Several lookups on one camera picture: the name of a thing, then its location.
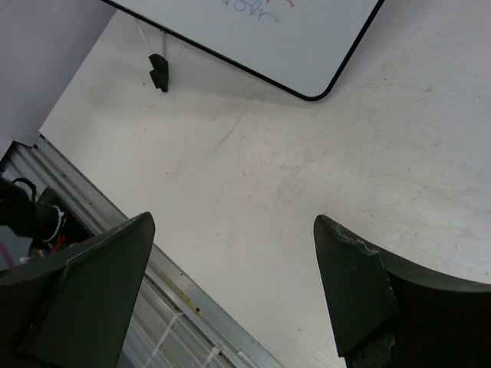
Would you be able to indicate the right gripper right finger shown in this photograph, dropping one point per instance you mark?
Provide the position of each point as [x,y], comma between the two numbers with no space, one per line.
[387,311]

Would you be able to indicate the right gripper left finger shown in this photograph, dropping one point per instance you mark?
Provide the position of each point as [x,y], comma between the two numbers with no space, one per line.
[73,308]

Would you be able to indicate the black wire whiteboard stand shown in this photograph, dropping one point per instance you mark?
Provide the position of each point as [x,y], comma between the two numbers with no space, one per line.
[160,68]

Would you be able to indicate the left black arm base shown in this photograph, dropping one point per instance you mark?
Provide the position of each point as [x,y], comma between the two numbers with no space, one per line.
[42,224]

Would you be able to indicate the white dry-erase whiteboard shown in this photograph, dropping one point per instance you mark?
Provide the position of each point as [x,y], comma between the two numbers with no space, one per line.
[301,46]

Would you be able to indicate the aluminium rail frame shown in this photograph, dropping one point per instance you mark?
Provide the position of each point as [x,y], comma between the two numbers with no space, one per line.
[174,323]

